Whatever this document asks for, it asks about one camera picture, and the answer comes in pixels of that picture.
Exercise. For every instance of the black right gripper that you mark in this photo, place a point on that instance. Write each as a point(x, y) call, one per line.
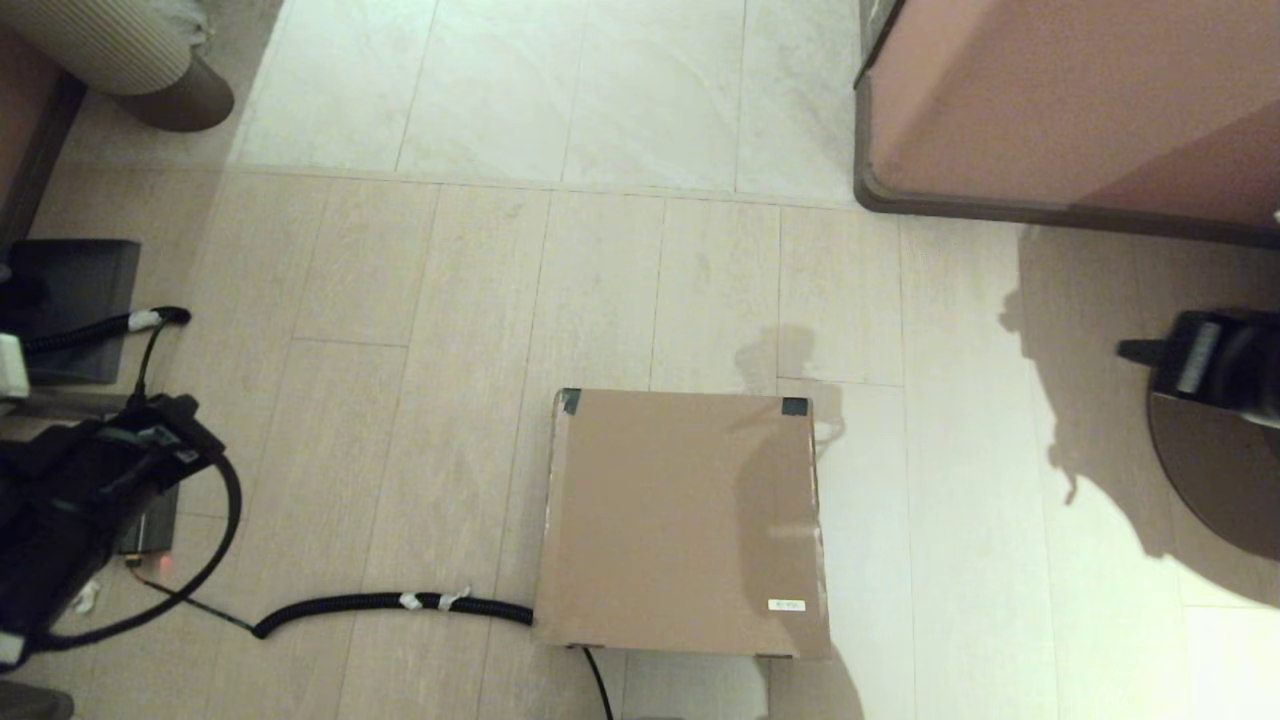
point(1230, 360)

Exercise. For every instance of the pink cabinet dark trim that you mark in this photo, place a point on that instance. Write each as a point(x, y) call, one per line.
point(1050, 100)

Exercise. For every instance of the crumpled white tissue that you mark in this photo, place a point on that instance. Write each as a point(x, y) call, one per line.
point(88, 596)

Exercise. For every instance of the cardboard shoe box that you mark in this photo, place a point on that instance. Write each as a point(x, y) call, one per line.
point(680, 520)

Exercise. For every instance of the brown wooden furniture side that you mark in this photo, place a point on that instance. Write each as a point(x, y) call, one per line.
point(25, 130)

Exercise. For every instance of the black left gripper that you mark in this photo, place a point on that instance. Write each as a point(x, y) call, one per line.
point(70, 500)

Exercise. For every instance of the black flat panel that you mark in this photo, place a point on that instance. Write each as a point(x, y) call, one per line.
point(80, 290)

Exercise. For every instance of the white crumpled plastic bag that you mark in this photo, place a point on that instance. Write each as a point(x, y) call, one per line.
point(186, 20)

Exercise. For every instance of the dark grey rounded object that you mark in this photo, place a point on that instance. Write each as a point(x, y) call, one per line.
point(30, 702)

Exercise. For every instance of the grey power inverter box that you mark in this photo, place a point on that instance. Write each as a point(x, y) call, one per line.
point(150, 525)

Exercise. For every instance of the beige ribbed pedestal brown base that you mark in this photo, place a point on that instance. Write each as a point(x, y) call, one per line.
point(100, 45)
point(1220, 480)

